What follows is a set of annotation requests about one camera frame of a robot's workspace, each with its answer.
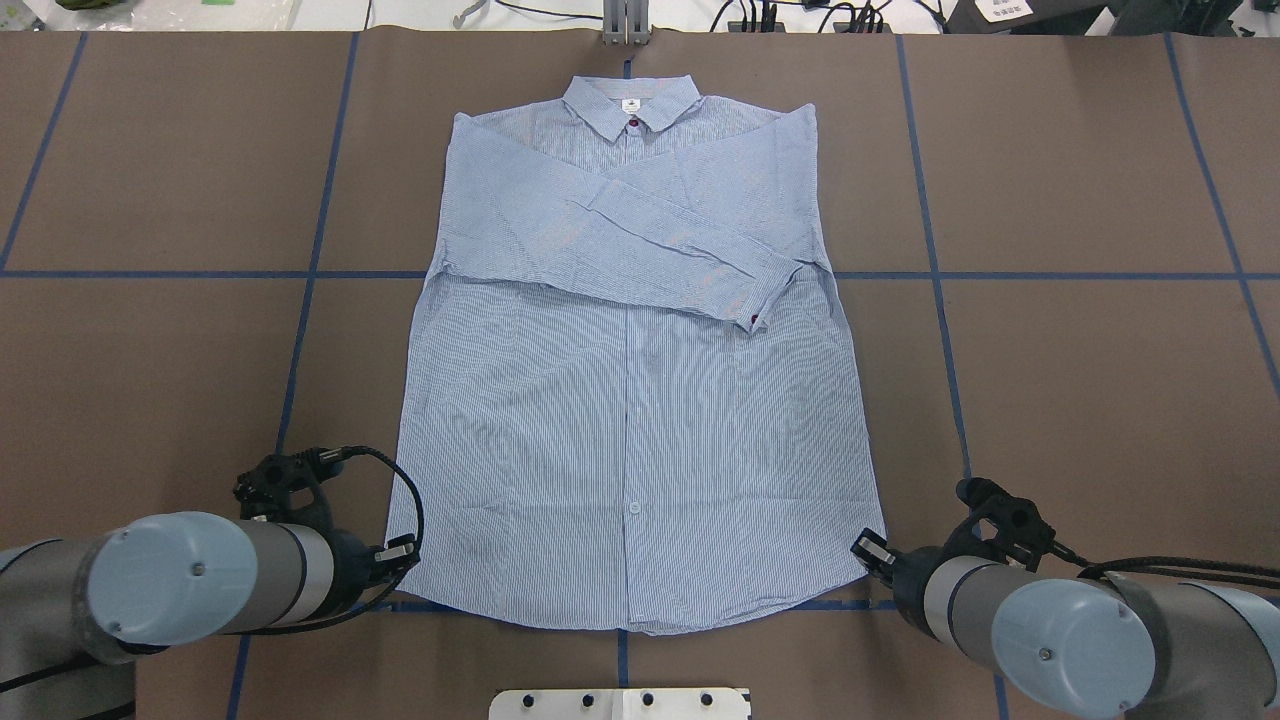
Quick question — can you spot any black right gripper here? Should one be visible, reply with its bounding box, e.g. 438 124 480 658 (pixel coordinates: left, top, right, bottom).
850 478 1056 632

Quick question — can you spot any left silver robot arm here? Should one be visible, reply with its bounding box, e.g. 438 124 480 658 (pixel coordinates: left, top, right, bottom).
1 446 425 719

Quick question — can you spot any light blue striped shirt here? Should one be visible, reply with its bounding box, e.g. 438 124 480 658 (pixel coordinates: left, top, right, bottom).
387 76 884 635

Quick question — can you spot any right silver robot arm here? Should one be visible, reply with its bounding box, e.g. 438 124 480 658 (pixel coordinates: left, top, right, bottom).
851 477 1279 719

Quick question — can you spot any metal grabber tool claw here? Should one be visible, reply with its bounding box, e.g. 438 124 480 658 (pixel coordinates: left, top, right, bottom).
451 0 489 29

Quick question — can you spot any brown paper table mat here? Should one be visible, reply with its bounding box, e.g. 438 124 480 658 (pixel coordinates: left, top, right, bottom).
0 28 1280 720

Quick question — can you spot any aluminium frame post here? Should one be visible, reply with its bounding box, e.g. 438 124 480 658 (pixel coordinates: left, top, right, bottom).
602 0 652 46

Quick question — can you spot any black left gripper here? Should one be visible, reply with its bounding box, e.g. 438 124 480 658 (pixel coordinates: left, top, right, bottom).
233 450 419 616

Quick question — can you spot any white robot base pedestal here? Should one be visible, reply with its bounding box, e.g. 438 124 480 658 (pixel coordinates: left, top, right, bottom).
488 687 754 719

